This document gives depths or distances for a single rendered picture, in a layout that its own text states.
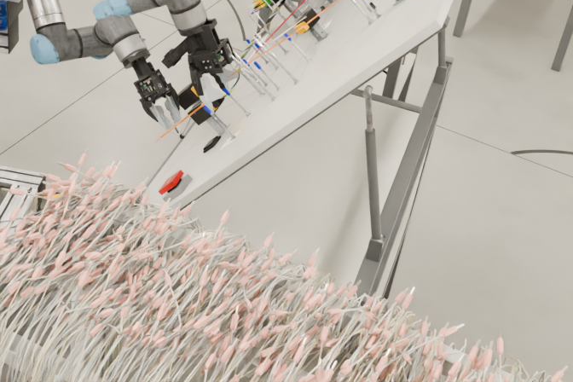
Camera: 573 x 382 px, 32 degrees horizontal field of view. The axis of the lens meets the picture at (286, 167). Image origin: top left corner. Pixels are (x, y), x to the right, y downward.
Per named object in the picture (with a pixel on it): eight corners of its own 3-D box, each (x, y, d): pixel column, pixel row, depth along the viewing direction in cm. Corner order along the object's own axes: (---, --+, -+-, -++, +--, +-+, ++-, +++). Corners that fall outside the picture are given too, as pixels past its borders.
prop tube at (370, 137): (368, 251, 223) (361, 132, 207) (371, 244, 225) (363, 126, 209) (382, 252, 222) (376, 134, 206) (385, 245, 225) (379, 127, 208)
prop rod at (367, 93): (369, 91, 201) (376, 210, 217) (373, 84, 203) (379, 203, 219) (361, 90, 202) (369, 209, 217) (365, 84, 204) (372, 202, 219)
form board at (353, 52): (260, 44, 324) (256, 40, 324) (517, -156, 267) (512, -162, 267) (99, 265, 230) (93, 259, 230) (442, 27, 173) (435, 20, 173)
